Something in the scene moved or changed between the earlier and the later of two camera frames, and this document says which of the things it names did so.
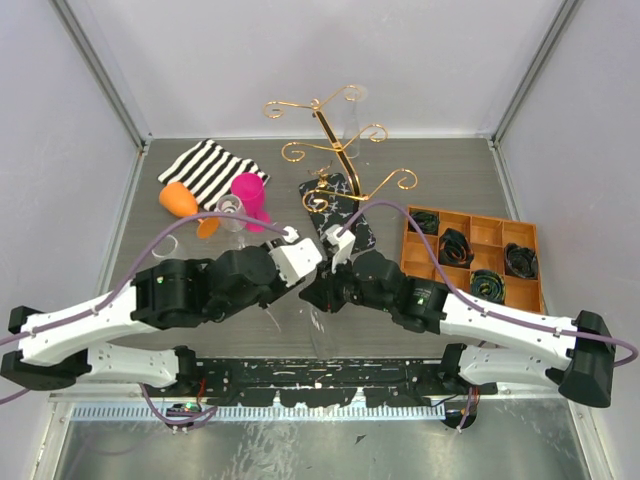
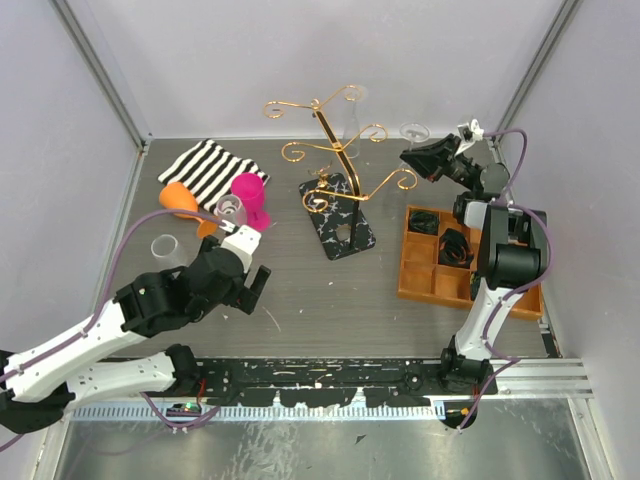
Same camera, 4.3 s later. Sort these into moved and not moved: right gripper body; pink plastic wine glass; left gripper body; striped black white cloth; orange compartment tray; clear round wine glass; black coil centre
Moved: right gripper body; left gripper body
Not moved: pink plastic wine glass; black coil centre; striped black white cloth; orange compartment tray; clear round wine glass
